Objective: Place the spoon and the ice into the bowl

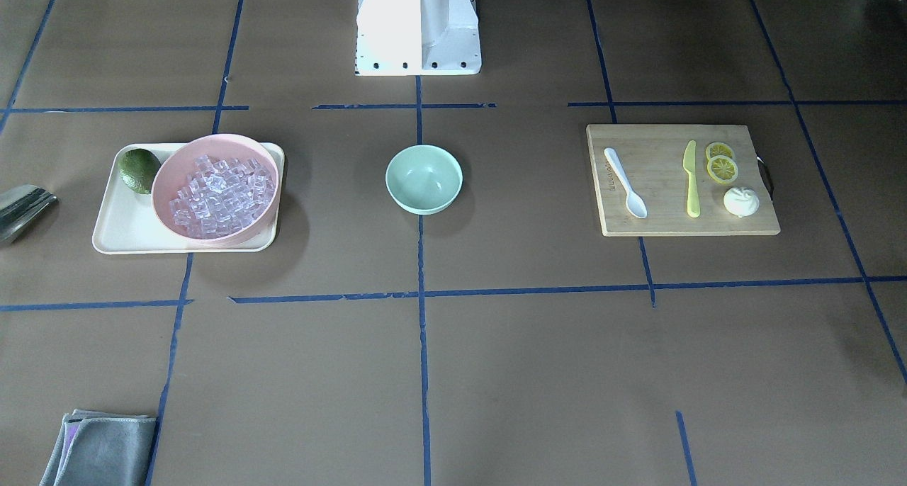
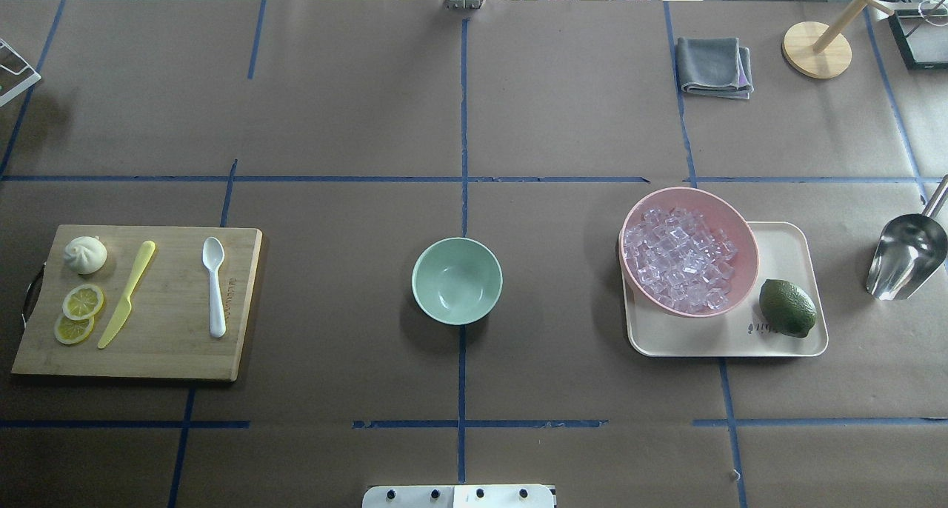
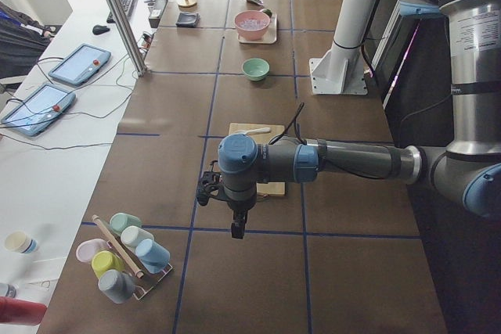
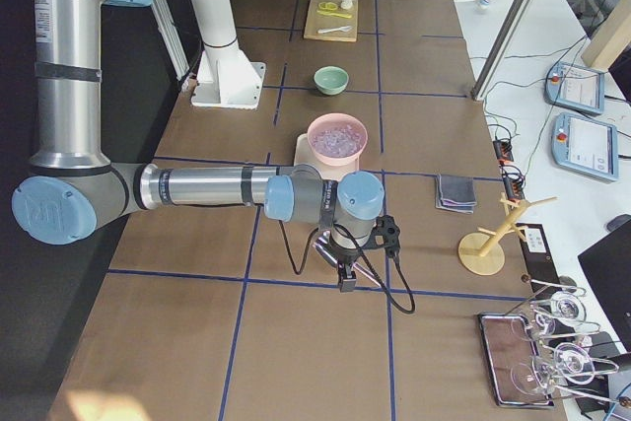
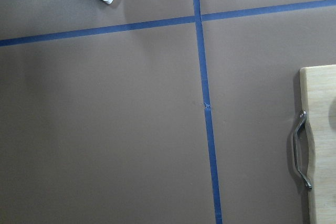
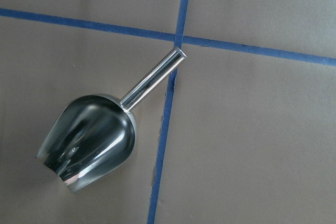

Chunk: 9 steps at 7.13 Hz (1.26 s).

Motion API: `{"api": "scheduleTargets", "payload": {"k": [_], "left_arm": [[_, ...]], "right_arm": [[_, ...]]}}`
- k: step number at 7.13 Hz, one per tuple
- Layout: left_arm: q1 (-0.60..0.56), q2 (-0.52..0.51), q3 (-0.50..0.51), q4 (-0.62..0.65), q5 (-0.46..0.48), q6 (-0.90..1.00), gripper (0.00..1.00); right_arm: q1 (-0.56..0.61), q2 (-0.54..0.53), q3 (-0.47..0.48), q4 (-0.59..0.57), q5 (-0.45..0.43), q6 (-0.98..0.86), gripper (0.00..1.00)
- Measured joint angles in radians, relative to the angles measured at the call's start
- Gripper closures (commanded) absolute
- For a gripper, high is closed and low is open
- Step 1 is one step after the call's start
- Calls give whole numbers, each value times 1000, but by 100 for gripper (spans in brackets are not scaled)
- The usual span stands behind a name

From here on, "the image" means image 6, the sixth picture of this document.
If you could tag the steel ice scoop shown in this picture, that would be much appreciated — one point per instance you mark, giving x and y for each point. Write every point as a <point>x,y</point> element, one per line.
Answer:
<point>95,134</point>

